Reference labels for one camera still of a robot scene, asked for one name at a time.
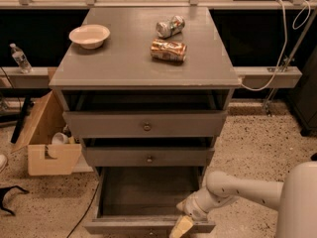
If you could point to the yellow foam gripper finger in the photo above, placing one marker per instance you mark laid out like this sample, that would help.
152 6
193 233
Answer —
183 224

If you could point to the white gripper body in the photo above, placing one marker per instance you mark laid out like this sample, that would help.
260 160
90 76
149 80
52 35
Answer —
194 207

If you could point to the grey bottom drawer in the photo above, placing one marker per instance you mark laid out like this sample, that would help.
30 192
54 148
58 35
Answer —
141 200

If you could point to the grey drawer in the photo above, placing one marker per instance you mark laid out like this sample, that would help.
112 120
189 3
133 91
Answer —
151 152
144 124
141 200

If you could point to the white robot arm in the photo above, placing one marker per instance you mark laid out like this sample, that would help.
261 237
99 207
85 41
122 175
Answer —
295 200

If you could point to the grey top drawer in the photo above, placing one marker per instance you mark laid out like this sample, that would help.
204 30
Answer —
144 124

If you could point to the grey middle drawer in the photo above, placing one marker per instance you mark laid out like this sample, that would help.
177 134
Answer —
151 152

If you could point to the grey drawer cabinet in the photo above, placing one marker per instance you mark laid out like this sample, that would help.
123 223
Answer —
122 76

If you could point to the white cup in box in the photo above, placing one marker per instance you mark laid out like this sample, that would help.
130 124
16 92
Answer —
59 139

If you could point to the open cardboard box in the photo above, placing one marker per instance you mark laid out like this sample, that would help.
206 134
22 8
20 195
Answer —
43 157

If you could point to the dark cabinet at right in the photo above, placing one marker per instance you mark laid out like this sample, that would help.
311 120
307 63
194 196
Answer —
303 97

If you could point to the crushed orange soda can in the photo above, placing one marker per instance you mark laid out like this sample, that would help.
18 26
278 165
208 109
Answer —
168 50

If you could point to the metal stand pole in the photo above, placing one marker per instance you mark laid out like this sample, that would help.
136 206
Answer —
273 90

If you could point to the crushed silver green can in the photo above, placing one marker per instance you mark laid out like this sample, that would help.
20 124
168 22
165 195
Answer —
170 27

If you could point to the black object on floor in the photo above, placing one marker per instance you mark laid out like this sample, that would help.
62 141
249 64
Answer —
5 193

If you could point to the white bowl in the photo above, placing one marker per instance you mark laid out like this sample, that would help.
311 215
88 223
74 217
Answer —
90 37

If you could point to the clear plastic water bottle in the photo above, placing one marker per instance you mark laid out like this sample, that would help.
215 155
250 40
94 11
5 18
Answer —
20 58

